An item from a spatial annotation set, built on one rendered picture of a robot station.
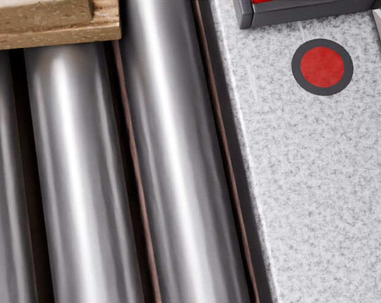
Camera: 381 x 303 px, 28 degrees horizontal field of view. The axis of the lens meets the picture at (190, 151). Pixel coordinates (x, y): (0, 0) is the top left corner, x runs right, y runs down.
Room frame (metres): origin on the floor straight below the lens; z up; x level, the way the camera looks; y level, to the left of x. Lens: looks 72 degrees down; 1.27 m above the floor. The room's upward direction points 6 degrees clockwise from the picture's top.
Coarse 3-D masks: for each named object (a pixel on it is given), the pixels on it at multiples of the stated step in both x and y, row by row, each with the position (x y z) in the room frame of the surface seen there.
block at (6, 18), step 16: (0, 0) 0.16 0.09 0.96; (16, 0) 0.16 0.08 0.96; (32, 0) 0.16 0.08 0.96; (48, 0) 0.16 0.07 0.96; (64, 0) 0.16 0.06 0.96; (80, 0) 0.17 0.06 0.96; (0, 16) 0.16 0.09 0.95; (16, 16) 0.16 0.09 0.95; (32, 16) 0.16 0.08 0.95; (48, 16) 0.16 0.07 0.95; (64, 16) 0.16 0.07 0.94; (80, 16) 0.17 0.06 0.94
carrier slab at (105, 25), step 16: (96, 0) 0.18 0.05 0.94; (112, 0) 0.18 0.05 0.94; (96, 16) 0.17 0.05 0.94; (112, 16) 0.17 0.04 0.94; (0, 32) 0.16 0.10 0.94; (16, 32) 0.16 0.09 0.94; (32, 32) 0.16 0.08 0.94; (48, 32) 0.16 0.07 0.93; (64, 32) 0.16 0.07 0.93; (80, 32) 0.16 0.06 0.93; (96, 32) 0.16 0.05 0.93; (112, 32) 0.17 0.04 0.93; (0, 48) 0.15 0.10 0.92
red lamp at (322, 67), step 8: (312, 48) 0.18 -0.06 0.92; (320, 48) 0.18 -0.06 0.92; (328, 48) 0.18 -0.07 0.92; (304, 56) 0.17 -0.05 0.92; (312, 56) 0.17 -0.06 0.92; (320, 56) 0.17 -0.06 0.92; (328, 56) 0.17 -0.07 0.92; (336, 56) 0.17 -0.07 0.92; (304, 64) 0.17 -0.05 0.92; (312, 64) 0.17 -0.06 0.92; (320, 64) 0.17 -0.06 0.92; (328, 64) 0.17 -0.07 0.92; (336, 64) 0.17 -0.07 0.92; (304, 72) 0.16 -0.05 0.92; (312, 72) 0.16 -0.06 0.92; (320, 72) 0.16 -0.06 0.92; (328, 72) 0.16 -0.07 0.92; (336, 72) 0.16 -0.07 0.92; (312, 80) 0.16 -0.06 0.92; (320, 80) 0.16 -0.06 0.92; (328, 80) 0.16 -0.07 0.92; (336, 80) 0.16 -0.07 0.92
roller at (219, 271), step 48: (144, 0) 0.19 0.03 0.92; (144, 48) 0.16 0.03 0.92; (192, 48) 0.17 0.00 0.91; (144, 96) 0.14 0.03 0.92; (192, 96) 0.14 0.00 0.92; (144, 144) 0.12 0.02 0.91; (192, 144) 0.12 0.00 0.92; (144, 192) 0.09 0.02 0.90; (192, 192) 0.09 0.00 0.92; (192, 240) 0.07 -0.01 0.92; (192, 288) 0.05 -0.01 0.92; (240, 288) 0.05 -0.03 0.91
